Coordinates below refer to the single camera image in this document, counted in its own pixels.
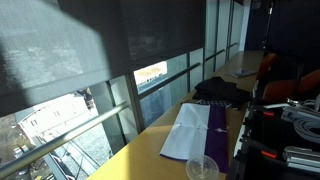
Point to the white folded cloth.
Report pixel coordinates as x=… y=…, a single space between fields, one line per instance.
x=188 y=133

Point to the checkered flat pad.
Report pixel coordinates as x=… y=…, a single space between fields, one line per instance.
x=213 y=103

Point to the black cloth bundle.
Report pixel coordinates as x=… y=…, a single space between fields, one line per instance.
x=220 y=89

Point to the thin grey booklet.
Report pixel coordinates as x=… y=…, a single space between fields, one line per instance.
x=240 y=73

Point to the clear plastic cup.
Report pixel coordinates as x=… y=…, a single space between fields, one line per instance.
x=201 y=170

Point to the grey roller window blind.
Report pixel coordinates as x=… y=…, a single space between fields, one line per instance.
x=66 y=50

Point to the orange chair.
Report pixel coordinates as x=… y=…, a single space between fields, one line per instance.
x=283 y=89
x=266 y=65

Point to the dark tripod pole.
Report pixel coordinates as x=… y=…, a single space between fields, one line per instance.
x=267 y=23

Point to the grey power box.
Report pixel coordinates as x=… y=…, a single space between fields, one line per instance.
x=295 y=114

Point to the aluminium extrusion bars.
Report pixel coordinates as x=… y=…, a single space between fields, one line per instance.
x=301 y=159

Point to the grey metal window frame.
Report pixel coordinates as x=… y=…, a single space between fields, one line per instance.
x=132 y=100

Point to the black robot cart frame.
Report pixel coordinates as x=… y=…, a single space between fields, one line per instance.
x=266 y=136

